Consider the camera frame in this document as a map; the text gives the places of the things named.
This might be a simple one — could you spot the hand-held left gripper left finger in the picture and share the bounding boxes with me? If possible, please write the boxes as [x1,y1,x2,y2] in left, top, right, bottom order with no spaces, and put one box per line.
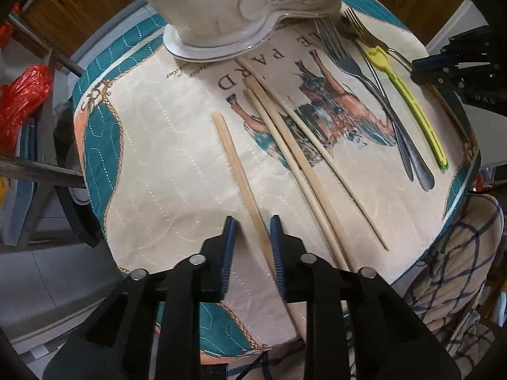
[43,216,237,380]

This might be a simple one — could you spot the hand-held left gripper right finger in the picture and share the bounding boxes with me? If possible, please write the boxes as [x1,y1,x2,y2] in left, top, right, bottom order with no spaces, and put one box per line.
[270,214,462,380]

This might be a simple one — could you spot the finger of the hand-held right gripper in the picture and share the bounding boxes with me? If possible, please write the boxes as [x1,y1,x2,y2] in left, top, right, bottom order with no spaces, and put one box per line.
[439,26,496,60]
[410,56,466,88]

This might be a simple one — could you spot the yellow-green plastic utensil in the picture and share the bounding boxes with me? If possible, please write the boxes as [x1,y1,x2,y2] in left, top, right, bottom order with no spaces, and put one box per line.
[364,47,450,171]

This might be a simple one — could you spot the gold fork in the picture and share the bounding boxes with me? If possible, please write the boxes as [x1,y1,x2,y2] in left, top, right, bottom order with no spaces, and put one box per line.
[344,7,474,145]

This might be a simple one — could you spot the wooden chopstick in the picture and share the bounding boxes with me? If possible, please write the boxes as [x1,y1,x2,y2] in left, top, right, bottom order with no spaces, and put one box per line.
[243,78,356,273]
[212,111,307,341]
[235,57,390,252]
[242,89,346,272]

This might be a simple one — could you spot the slim steel spoon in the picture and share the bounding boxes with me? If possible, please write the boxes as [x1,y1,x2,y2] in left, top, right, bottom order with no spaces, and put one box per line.
[337,20,414,181]

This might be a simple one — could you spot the wide-handled steel fork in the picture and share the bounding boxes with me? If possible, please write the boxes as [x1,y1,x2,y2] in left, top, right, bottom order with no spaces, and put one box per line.
[315,18,436,191]

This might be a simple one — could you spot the white floral ceramic utensil holder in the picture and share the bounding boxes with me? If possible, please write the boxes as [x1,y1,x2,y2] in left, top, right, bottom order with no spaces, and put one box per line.
[129,0,349,63]

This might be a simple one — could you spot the printed quilted table mat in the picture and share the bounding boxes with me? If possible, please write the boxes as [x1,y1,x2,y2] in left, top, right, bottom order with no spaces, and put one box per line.
[71,0,482,365]

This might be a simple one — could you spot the person's plaid trousers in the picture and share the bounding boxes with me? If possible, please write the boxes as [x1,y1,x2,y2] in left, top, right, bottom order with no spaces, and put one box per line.
[206,193,505,380]

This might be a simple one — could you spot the large red plastic bag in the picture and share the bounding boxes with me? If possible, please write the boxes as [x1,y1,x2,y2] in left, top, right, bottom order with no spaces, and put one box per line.
[0,64,54,155]

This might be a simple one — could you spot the wooden cabinet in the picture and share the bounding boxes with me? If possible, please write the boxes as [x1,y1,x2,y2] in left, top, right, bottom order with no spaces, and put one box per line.
[18,0,466,58]

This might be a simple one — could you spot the small red plastic bag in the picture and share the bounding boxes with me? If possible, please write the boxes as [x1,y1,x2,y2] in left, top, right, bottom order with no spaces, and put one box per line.
[0,20,16,48]

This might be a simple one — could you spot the metal chair frame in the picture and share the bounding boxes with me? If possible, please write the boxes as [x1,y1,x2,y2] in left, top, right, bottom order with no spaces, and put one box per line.
[0,12,104,254]

